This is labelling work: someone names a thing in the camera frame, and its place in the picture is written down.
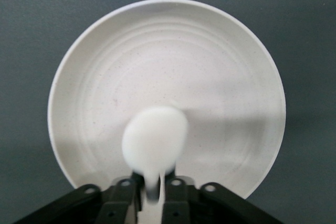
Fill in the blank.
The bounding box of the round beige plate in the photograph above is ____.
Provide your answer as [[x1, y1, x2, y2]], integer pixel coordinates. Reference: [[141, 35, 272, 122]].
[[47, 0, 287, 200]]

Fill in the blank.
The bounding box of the white bun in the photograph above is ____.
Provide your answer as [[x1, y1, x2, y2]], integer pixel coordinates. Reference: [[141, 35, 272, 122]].
[[121, 105, 190, 207]]

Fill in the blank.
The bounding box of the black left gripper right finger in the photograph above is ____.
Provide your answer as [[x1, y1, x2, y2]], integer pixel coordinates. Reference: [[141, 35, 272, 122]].
[[161, 173, 329, 224]]

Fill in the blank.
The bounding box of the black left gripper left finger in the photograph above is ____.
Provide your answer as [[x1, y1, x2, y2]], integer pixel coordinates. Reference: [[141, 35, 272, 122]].
[[15, 173, 147, 224]]

